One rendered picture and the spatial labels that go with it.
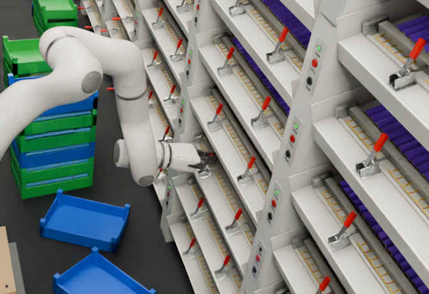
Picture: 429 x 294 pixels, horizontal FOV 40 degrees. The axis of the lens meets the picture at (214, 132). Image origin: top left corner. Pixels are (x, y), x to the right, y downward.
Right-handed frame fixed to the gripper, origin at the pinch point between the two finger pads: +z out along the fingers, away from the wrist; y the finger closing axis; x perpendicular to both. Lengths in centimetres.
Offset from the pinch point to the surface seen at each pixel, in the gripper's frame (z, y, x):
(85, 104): -28, -55, -18
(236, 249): -0.8, 33.4, -7.8
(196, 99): -3.2, -16.7, 11.7
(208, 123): -4.7, -0.7, 12.7
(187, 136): -1.3, -17.7, -4.2
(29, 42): -45, -105, -19
